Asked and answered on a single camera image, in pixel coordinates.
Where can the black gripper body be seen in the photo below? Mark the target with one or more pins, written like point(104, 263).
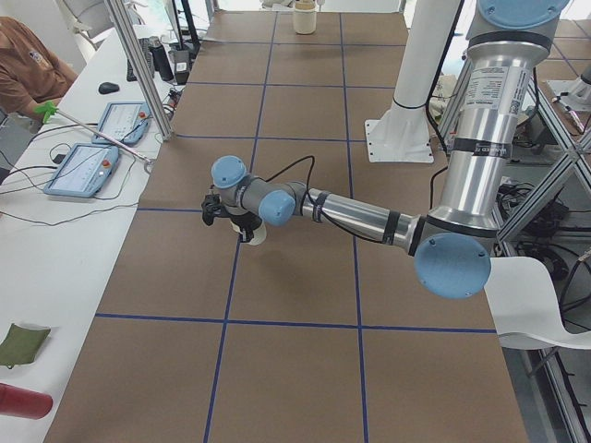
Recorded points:
point(243, 226)

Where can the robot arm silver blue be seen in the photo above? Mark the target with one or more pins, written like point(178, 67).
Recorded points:
point(450, 245)

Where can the upper blue teach pendant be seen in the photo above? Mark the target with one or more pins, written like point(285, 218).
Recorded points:
point(125, 121)

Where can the blue teach pendant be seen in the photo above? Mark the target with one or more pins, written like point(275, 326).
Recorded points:
point(84, 171)
point(125, 121)

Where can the lower blue teach pendant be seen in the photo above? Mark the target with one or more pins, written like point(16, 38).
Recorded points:
point(84, 171)

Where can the black water bottle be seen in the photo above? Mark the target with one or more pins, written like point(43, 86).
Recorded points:
point(161, 61)

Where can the black computer mouse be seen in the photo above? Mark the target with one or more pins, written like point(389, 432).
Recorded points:
point(108, 88)

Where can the cream cylindrical container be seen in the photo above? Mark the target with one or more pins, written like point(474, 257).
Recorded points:
point(304, 17)

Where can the green cloth pouch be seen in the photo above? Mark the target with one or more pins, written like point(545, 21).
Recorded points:
point(21, 345)

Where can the person in brown shirt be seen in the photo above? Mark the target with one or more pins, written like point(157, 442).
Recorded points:
point(31, 74)

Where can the white chair seat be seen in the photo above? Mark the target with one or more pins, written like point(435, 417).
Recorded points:
point(524, 306)

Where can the red cylinder bottle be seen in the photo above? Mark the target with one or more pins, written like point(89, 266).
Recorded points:
point(24, 403)

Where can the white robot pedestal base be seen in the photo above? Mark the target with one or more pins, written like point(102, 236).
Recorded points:
point(402, 134)

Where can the metal rod green handle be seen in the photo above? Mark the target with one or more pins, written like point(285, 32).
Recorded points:
point(48, 109)

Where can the aluminium frame post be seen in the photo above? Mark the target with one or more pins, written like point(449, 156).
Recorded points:
point(130, 42)

